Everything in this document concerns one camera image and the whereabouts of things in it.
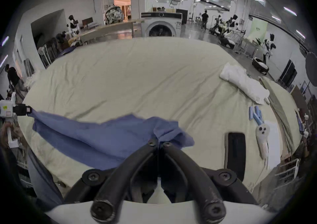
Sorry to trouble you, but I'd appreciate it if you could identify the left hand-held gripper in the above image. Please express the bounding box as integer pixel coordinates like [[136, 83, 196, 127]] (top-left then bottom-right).
[[0, 92, 33, 149]]

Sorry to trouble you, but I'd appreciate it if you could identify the bed with pale green sheet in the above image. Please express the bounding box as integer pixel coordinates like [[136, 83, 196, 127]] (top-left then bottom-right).
[[18, 37, 301, 204]]

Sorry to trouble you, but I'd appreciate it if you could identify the blue strips bundle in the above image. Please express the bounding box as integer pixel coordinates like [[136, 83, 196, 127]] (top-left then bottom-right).
[[249, 105, 264, 126]]

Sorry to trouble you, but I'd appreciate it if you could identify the black phone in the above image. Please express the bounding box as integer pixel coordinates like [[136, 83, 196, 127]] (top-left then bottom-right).
[[224, 132, 247, 182]]

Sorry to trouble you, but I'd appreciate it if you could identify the folded pale green sheet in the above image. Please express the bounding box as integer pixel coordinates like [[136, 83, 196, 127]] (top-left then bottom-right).
[[259, 76, 301, 155]]

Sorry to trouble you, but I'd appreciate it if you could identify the long wooden table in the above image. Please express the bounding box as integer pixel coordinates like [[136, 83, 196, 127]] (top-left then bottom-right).
[[79, 19, 144, 45]]

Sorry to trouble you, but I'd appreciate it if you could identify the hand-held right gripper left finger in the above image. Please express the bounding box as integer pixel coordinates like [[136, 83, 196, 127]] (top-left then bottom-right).
[[64, 140, 159, 223]]

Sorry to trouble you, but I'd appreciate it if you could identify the washing machine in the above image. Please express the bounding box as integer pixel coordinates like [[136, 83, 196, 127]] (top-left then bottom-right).
[[141, 12, 183, 37]]

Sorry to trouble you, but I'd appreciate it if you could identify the white ghost-shaped toy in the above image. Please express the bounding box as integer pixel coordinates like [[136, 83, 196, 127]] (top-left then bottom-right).
[[256, 123, 270, 169]]

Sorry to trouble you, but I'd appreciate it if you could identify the black upright panel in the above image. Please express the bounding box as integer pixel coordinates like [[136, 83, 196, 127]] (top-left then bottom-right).
[[279, 59, 298, 86]]

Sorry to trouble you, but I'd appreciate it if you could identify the blue garment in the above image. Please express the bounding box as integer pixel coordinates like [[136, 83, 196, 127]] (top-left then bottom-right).
[[32, 110, 195, 170]]

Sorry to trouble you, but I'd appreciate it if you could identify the white folded cloth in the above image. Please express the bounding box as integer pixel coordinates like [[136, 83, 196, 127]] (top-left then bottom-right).
[[219, 63, 270, 105]]

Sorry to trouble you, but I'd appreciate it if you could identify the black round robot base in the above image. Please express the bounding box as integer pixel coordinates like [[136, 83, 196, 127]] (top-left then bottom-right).
[[252, 57, 269, 75]]

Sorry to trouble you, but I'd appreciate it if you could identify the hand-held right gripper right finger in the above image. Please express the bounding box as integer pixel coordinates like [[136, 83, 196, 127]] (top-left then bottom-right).
[[160, 142, 257, 223]]

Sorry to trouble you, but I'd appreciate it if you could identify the black and white robot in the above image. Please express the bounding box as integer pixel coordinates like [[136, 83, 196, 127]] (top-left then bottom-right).
[[67, 15, 81, 38], [263, 34, 277, 65], [228, 14, 239, 32]]

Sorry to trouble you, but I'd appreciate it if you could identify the patterned bag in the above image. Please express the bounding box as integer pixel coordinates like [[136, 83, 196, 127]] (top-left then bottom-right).
[[105, 5, 124, 25]]

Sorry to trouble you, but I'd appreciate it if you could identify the person's left hand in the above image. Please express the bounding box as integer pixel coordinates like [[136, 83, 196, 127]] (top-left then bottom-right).
[[0, 123, 16, 151]]

